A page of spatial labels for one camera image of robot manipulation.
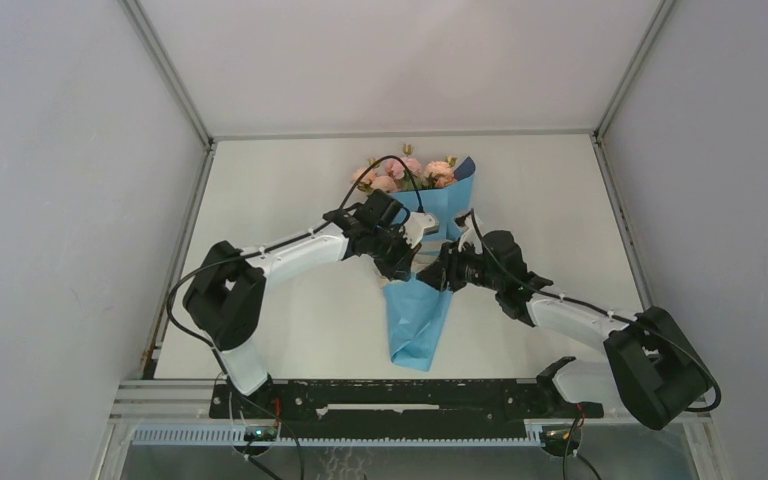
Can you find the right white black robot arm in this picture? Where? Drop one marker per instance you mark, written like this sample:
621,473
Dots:
655,371

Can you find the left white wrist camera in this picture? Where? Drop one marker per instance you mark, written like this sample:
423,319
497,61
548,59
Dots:
419,225

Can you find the blue wrapping paper sheet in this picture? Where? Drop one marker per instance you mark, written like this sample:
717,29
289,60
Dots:
416,312

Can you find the pink fake flower bunch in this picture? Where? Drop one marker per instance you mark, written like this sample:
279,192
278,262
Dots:
406,173

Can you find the cream lace ribbon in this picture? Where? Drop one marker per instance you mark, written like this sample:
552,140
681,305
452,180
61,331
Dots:
424,255

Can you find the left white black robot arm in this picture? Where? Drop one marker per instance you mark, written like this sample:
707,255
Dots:
219,303

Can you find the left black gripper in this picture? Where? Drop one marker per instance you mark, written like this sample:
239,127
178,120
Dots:
401,267

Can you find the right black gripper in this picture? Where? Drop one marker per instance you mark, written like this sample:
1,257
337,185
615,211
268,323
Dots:
445,267

